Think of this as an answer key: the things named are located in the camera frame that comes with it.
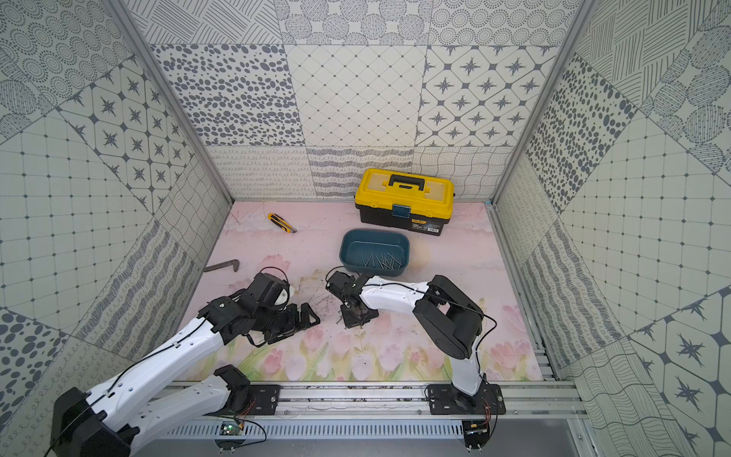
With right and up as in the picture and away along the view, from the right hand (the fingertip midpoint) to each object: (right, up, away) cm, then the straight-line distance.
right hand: (361, 320), depth 88 cm
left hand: (-13, +4, -13) cm, 19 cm away
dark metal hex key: (-47, +17, +13) cm, 51 cm away
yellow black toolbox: (+15, +39, +11) cm, 43 cm away
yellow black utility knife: (-32, +30, +23) cm, 49 cm away
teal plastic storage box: (+4, +20, +16) cm, 26 cm away
